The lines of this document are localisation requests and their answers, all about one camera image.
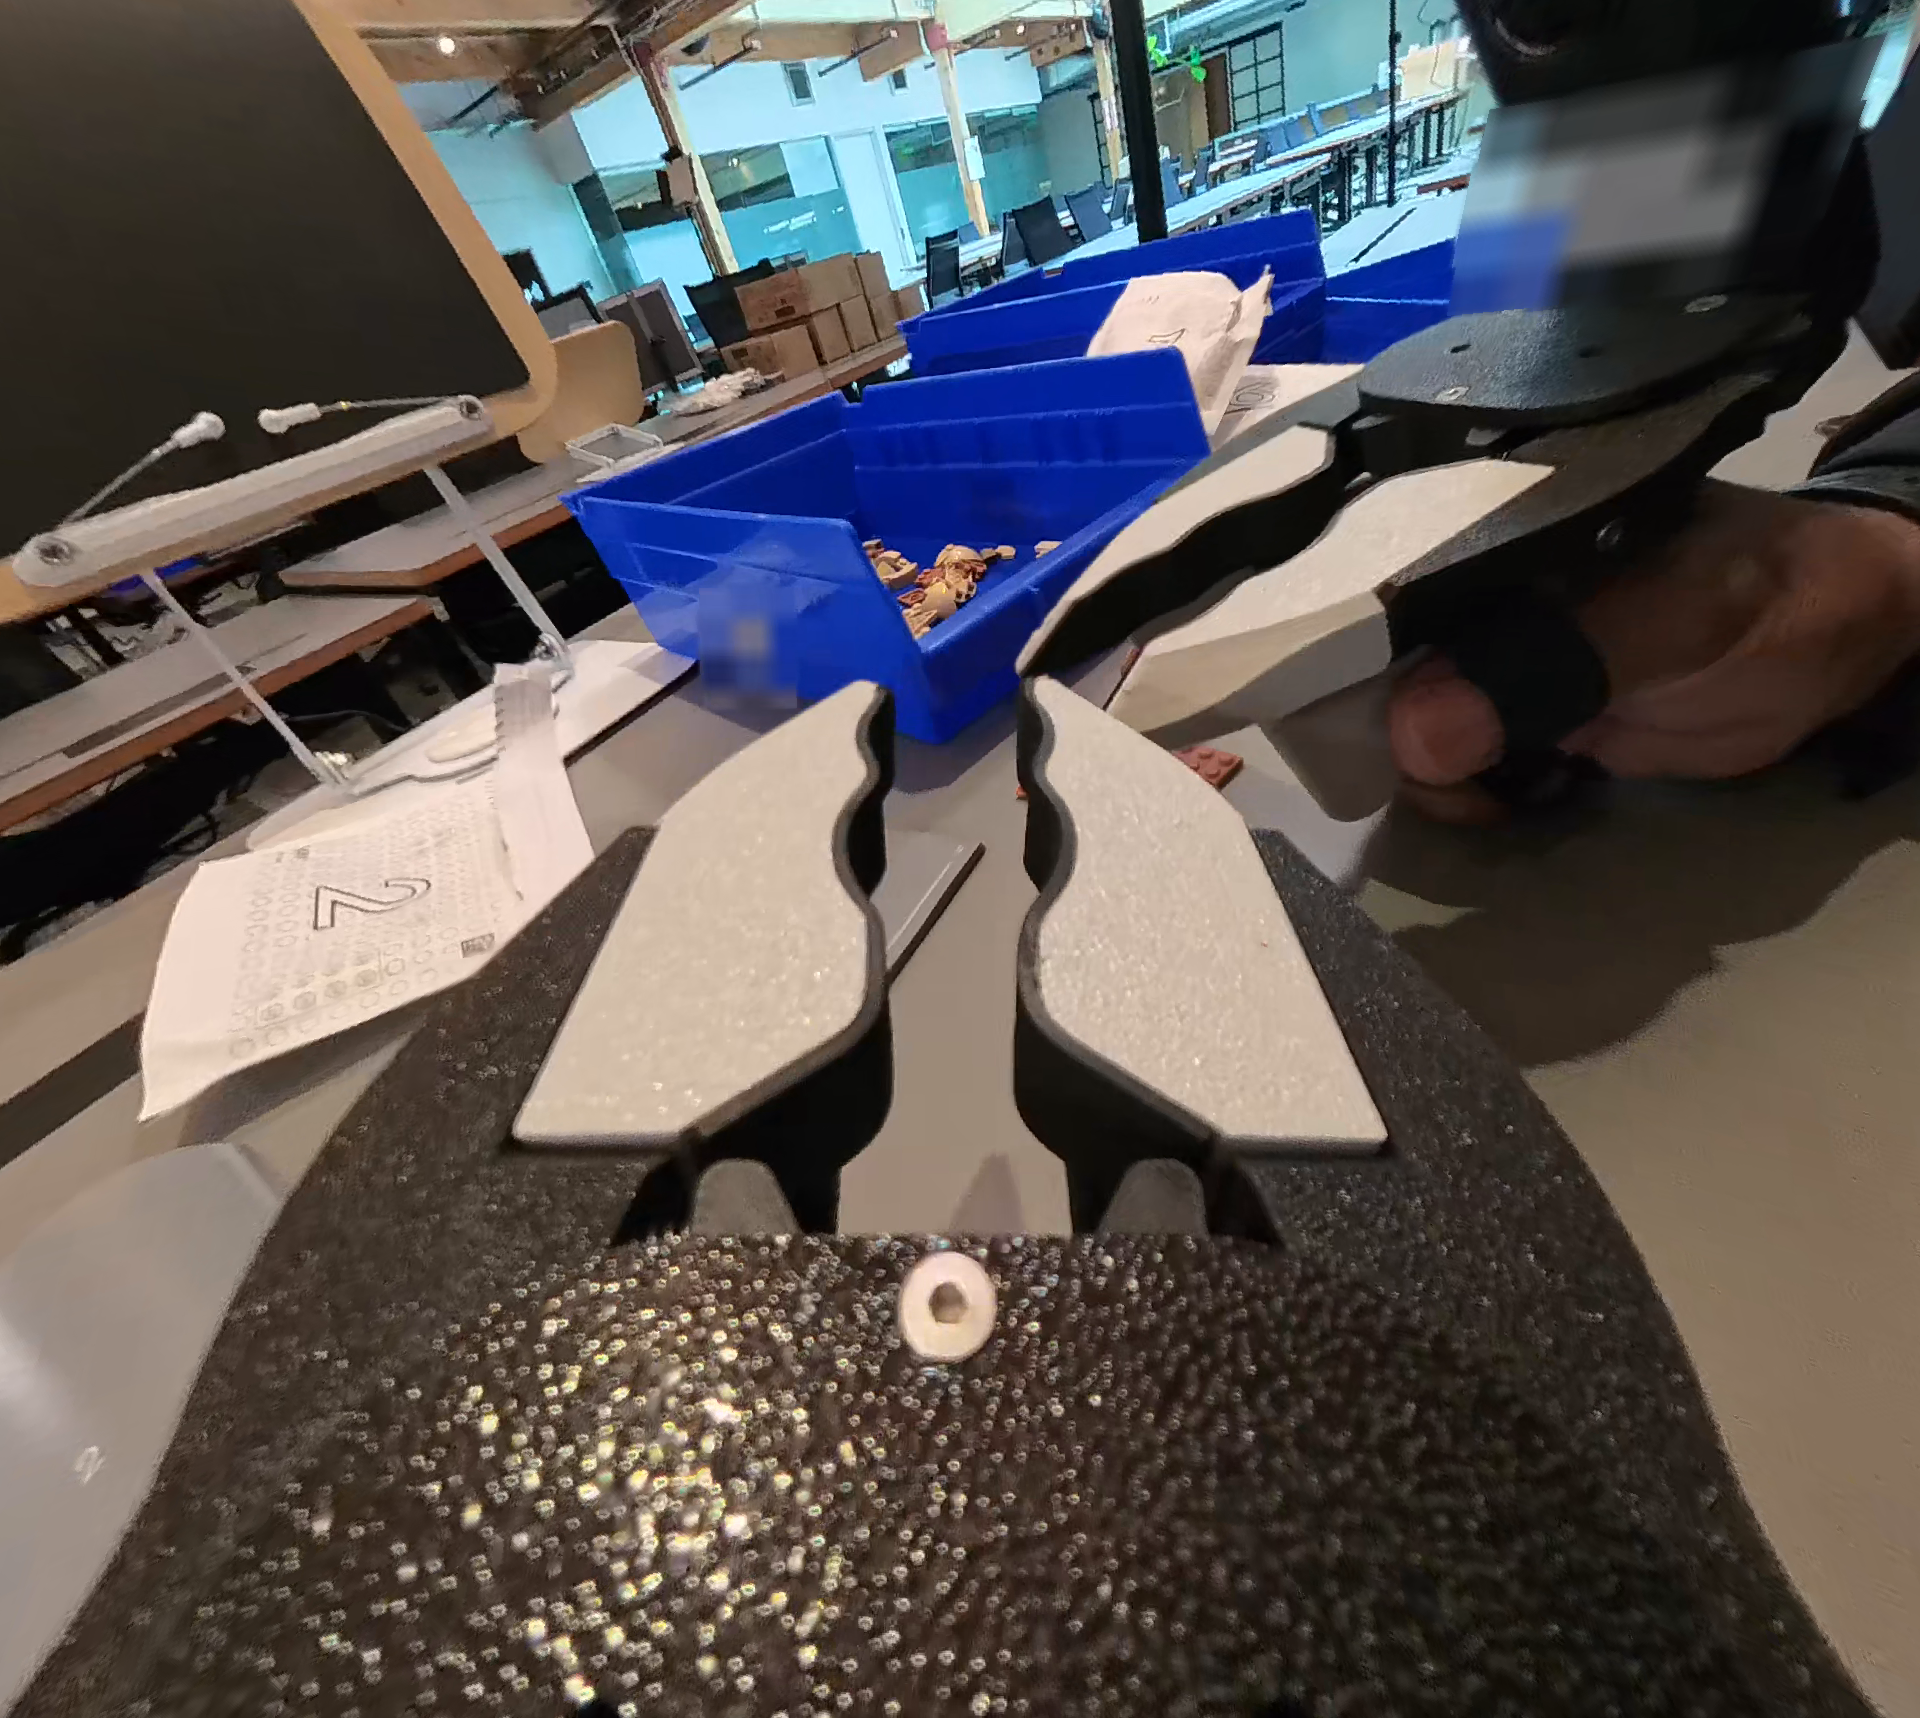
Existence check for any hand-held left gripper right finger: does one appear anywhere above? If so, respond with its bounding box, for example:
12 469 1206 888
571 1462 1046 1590
1014 674 1390 1159

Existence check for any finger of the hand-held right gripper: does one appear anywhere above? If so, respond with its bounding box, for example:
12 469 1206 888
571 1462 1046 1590
1111 458 1554 739
1020 424 1345 679

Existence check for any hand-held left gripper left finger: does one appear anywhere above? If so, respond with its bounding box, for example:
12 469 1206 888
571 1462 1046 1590
513 680 898 1159

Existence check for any grey instruction booklet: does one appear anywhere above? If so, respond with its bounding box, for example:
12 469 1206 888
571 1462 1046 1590
0 832 989 1718

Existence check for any pile of small toy bricks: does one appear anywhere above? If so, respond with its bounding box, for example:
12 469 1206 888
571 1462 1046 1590
863 537 1071 636

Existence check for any person's right hand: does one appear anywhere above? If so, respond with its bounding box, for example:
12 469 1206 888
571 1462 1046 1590
1386 481 1920 829

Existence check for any white printed paper bag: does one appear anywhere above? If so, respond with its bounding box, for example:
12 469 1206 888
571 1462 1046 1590
1200 360 1369 446
143 660 594 1120

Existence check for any crumpled white paper bag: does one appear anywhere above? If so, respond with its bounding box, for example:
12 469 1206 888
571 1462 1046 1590
1086 266 1278 400

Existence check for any white board with dark edge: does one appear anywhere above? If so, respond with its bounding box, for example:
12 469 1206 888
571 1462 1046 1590
494 638 700 765

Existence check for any clear acrylic stand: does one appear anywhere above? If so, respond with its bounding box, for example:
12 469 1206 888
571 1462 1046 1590
143 458 581 851

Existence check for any stack of cardboard boxes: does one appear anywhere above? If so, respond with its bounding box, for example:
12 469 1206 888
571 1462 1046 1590
720 248 902 380

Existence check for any black pole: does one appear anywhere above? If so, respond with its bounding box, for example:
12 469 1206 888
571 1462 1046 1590
1082 0 1177 246

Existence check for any wooden-edged side table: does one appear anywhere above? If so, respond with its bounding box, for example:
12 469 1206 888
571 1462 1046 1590
285 339 910 596
0 592 439 836

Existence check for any grey metal bar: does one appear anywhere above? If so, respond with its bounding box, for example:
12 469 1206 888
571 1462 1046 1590
12 394 499 590

